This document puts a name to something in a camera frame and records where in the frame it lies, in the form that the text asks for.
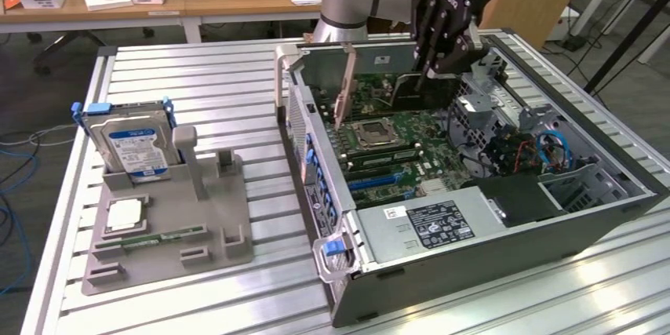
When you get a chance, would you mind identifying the Nvidia graphics card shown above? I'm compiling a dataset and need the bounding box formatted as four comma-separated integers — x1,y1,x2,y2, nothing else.
332,42,460,131

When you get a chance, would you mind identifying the perforated metal drive cage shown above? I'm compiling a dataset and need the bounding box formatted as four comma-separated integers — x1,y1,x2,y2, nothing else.
453,71,528,136

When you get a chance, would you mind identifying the black floor pedal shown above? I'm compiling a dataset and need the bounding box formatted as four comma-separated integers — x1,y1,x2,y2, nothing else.
561,35,592,53

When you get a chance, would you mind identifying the green motherboard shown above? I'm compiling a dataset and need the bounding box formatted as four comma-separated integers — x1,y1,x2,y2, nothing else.
313,91,476,211

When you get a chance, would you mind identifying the metal CPU socket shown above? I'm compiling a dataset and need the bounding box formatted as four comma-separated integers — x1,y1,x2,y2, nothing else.
352,117,402,151

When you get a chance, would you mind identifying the black stand pole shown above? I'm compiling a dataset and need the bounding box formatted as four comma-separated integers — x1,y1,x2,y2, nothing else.
584,0,670,95

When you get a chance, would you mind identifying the installed RAM stick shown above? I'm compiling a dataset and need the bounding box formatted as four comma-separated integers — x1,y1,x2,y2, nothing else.
345,149,424,169

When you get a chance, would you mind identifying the silver chipset heatsink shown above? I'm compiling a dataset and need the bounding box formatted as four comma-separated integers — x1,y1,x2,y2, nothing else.
418,179,453,195

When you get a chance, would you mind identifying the blue expansion slot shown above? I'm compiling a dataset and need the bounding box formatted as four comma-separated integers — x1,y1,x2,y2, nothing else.
348,173,409,191

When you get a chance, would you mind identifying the black plastic shroud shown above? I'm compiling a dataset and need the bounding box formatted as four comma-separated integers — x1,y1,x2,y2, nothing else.
465,175,570,229

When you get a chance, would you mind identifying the metal disk bay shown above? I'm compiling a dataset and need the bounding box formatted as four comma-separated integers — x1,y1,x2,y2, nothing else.
538,162,624,214

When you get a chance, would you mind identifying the grey power supply unit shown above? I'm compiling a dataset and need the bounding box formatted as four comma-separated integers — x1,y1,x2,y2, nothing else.
356,188,508,264

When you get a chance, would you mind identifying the open black PC case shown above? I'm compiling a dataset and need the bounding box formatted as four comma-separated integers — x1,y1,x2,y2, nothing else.
275,28,670,328

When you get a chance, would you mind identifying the blue case latch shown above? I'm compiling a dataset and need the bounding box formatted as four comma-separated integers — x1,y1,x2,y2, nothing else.
323,241,352,258

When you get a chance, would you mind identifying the hard disk with blue caddy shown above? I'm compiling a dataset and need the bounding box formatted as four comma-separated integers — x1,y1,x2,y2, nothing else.
70,96,178,186

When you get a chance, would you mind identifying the wooden desk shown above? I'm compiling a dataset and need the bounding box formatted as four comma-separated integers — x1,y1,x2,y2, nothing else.
0,0,473,44

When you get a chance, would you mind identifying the black chair base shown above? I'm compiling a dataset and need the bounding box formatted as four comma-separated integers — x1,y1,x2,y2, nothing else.
26,31,106,76

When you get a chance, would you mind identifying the green RAM stick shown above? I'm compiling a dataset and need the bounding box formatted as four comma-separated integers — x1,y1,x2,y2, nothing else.
97,226,205,252

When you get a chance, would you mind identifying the silver CPU chip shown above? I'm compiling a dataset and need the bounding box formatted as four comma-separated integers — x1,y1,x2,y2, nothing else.
105,199,147,233

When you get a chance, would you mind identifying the grey parts rack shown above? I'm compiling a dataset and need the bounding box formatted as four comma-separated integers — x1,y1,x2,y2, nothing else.
81,125,257,297

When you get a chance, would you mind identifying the blue disk wire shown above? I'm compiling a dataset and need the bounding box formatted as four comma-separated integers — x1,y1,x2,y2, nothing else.
533,129,577,174

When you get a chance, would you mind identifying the blue floor cable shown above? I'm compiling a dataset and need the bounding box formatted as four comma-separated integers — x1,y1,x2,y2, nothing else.
0,146,42,297

